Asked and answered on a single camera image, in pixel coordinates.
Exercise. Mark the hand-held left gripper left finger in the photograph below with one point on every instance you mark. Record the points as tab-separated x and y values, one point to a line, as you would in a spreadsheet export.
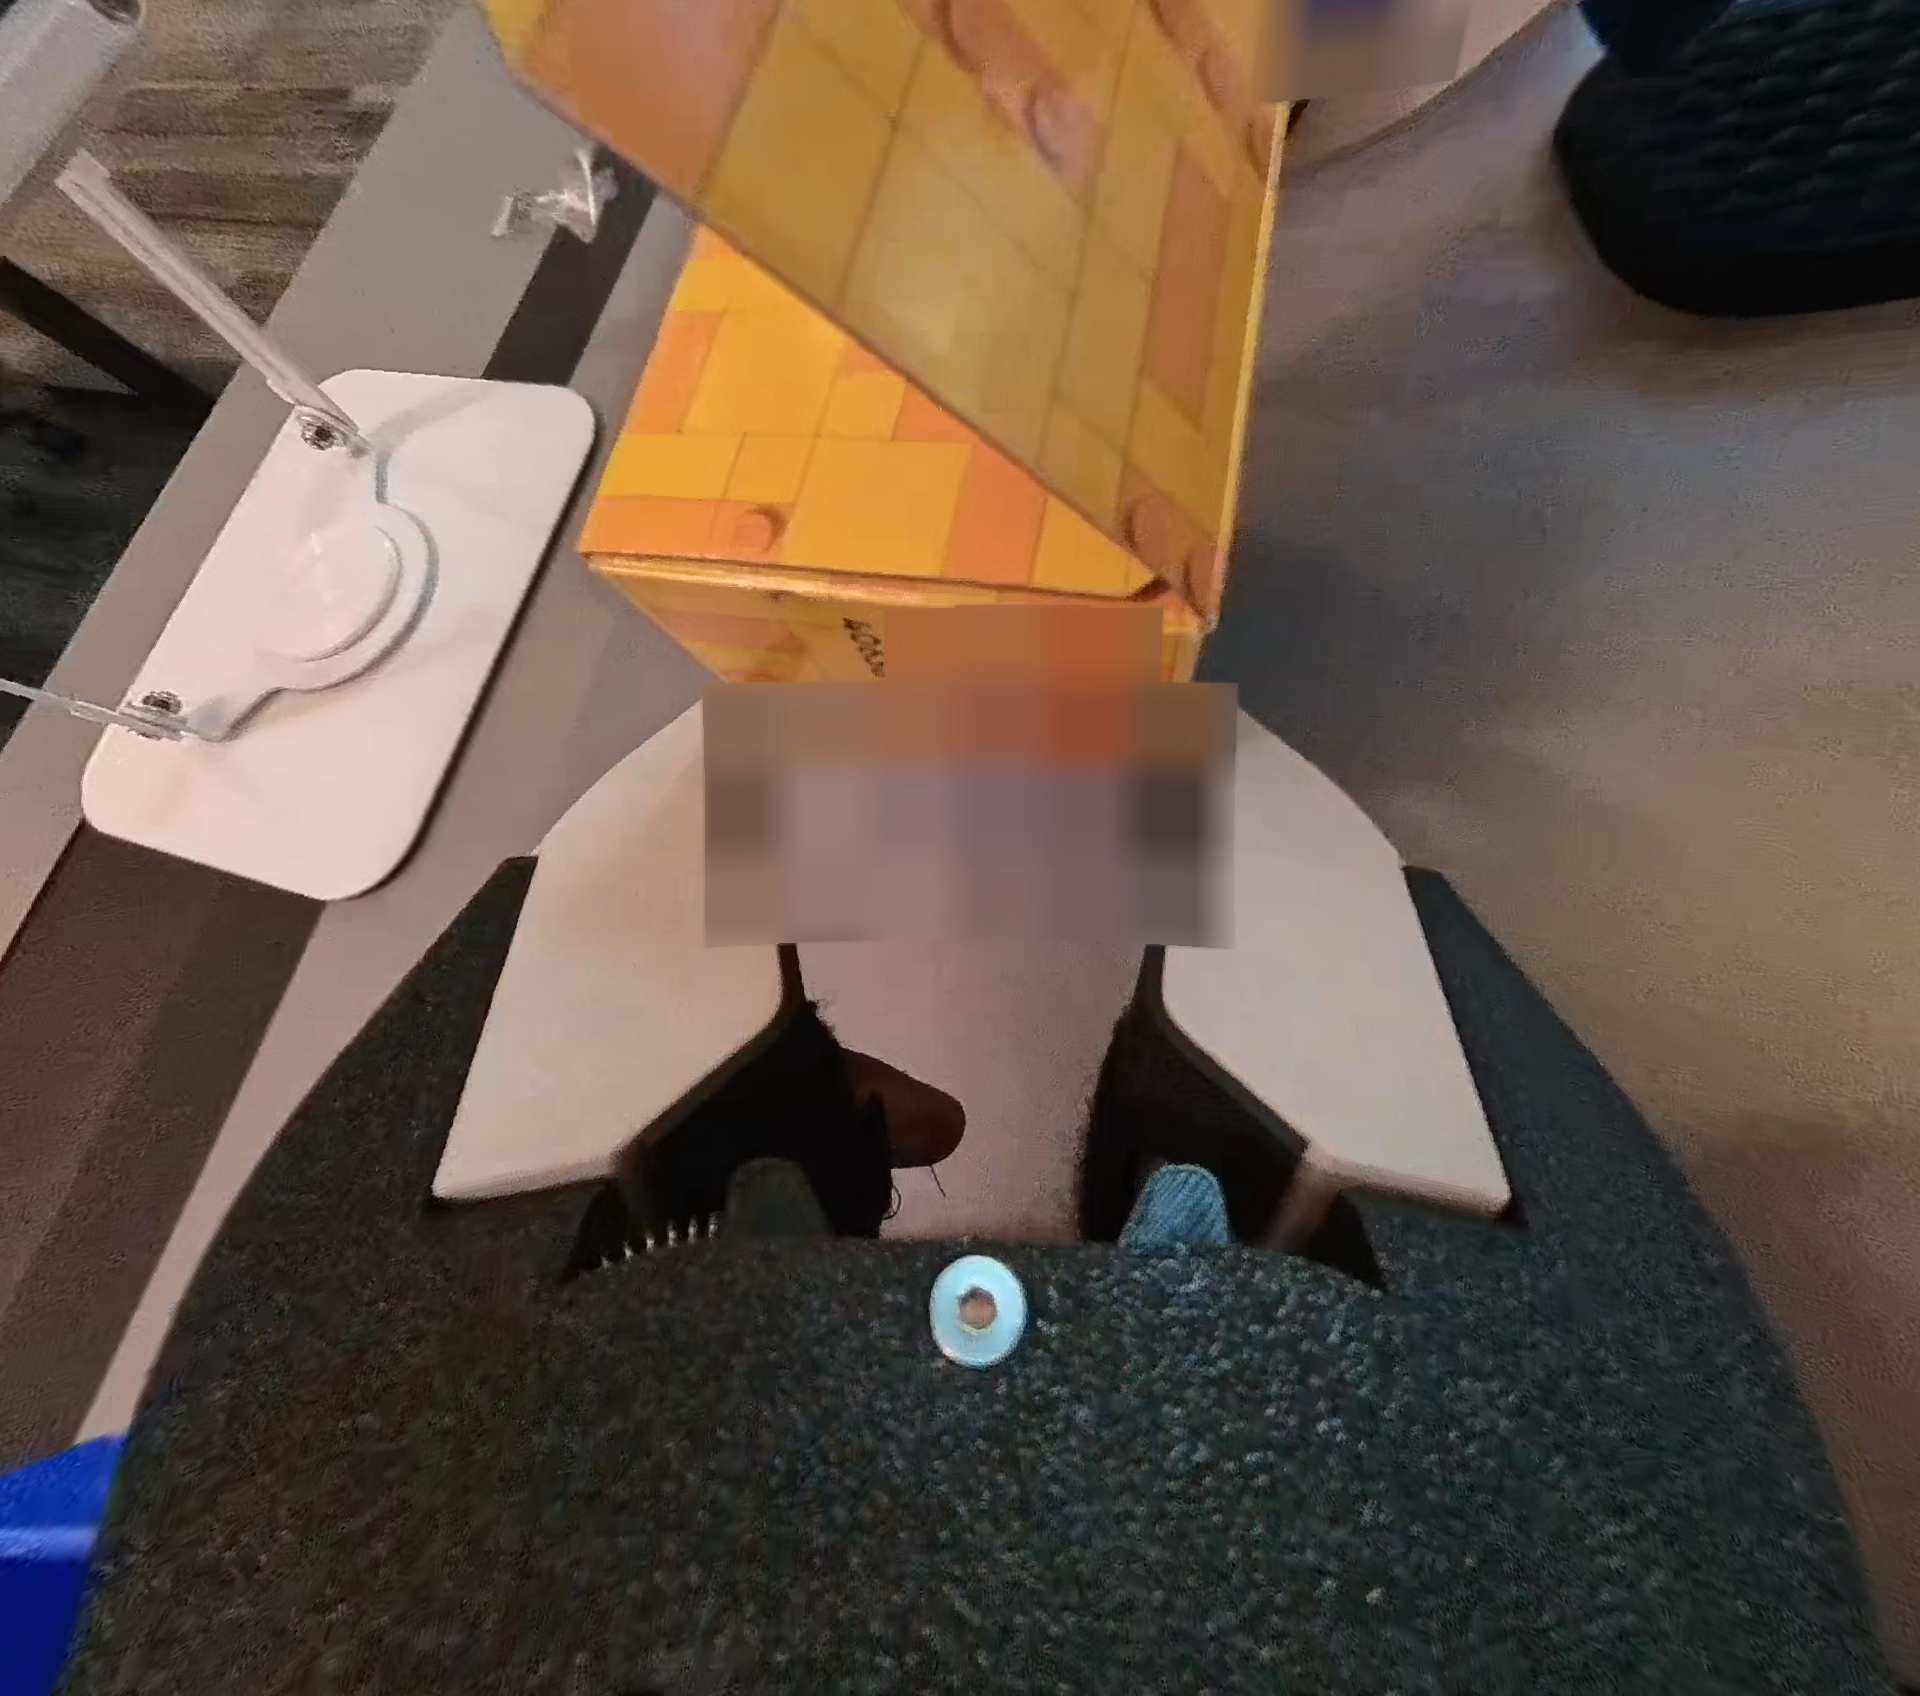
600	977

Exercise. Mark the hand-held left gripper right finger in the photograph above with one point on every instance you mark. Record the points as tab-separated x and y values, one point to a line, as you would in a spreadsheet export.
1335	1006

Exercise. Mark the blue plastic bin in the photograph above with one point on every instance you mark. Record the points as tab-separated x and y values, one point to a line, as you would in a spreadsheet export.
53	1560

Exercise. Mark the white divider stand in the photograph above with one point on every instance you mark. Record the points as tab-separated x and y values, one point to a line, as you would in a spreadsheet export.
301	707

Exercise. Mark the black textured pad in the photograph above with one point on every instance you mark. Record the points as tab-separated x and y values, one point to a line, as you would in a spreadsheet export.
1755	150

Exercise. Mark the yellow and white toy box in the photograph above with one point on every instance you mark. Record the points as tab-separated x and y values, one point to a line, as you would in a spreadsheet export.
930	76

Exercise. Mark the clear plastic wrapper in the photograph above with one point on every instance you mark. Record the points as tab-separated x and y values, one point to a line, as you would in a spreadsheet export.
559	197

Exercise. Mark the grey desk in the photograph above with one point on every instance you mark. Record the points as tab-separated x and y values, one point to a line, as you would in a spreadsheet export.
1500	526

